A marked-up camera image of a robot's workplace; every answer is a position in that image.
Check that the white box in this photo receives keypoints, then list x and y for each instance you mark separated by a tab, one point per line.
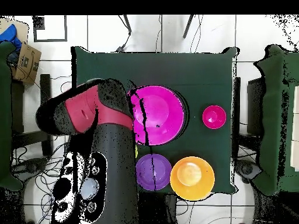
295	140

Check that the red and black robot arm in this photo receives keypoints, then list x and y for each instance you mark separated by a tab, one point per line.
114	163

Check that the small red bowl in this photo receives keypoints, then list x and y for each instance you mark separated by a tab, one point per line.
214	117

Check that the dark green tablecloth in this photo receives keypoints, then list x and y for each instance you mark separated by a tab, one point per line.
186	70

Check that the large pink bowl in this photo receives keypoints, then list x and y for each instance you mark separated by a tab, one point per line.
161	114

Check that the purple bowl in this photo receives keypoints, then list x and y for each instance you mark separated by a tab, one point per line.
161	172

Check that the grey pedestal leg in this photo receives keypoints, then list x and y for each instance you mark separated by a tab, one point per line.
247	169
30	166

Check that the green cloth side table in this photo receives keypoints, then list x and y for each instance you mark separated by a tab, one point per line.
4	116
271	93

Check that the large yellow bowl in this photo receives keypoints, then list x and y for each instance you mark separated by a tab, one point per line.
192	178

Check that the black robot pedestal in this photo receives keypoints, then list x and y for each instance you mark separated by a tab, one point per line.
158	210

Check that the cardboard box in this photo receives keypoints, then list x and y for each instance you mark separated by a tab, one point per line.
28	63

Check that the black wooden stand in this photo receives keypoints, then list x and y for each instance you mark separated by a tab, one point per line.
45	88
255	105

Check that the black camera tripod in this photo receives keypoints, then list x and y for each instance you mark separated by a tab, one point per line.
127	24

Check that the blue cloth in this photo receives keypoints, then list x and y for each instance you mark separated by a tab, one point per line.
10	35

